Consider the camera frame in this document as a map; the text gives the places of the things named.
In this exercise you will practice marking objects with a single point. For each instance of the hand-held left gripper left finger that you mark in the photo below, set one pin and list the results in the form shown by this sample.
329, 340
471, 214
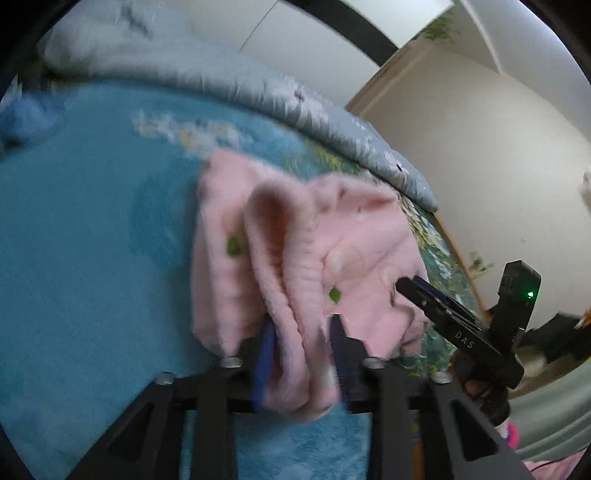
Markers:
264, 364

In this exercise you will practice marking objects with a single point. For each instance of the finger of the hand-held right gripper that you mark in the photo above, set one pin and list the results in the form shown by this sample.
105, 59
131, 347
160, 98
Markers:
450, 305
418, 296

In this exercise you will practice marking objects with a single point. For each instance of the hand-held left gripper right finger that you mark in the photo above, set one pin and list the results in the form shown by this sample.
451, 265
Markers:
344, 364

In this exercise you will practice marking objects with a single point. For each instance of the pink fleece pajama garment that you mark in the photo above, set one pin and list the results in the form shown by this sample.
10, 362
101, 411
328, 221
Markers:
360, 230

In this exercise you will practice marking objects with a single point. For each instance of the person's right hand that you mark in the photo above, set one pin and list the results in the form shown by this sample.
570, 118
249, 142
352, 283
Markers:
472, 386

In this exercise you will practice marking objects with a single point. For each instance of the dark object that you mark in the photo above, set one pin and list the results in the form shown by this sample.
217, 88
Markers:
554, 337

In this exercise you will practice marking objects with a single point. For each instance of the grey green cloth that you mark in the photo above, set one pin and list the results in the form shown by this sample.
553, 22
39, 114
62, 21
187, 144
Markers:
554, 406

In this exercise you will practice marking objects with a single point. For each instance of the white wardrobe with black stripe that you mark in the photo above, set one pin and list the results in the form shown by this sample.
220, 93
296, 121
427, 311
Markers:
314, 50

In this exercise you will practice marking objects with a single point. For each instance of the grey blue floral duvet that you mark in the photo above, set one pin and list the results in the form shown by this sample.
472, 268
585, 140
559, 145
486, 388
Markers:
207, 69

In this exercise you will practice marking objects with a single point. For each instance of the blue terry garment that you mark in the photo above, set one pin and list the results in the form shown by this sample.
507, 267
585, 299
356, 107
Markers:
27, 120

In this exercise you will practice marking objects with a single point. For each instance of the small green plant wall sticker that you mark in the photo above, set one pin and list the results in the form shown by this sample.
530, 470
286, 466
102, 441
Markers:
478, 263

